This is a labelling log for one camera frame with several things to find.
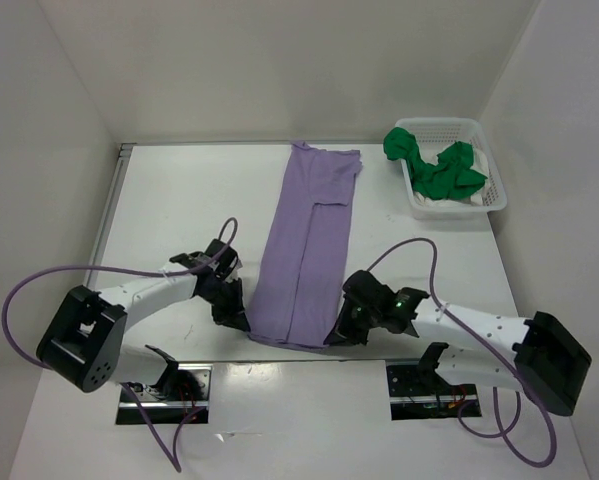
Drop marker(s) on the aluminium table edge rail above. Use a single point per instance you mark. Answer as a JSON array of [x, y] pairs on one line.
[[124, 155]]

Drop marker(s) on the white t-shirt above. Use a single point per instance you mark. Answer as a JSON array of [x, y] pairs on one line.
[[476, 200]]

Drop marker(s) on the green t-shirt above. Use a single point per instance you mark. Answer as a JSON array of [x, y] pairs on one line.
[[451, 178]]

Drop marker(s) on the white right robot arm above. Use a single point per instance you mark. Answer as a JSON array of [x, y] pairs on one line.
[[466, 346]]

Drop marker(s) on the purple t-shirt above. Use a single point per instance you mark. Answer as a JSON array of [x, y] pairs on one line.
[[309, 250]]

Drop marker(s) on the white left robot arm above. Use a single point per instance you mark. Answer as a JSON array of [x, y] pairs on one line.
[[84, 342]]

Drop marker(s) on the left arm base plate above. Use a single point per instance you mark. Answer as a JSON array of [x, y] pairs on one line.
[[191, 395]]

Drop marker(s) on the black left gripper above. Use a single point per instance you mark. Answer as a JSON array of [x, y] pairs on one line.
[[232, 315]]

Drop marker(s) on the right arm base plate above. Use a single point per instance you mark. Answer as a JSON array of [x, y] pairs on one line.
[[411, 397]]

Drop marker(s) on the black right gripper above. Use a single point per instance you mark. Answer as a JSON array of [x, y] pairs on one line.
[[344, 327]]

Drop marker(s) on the white plastic basket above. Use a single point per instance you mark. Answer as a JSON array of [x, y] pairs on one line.
[[436, 133]]

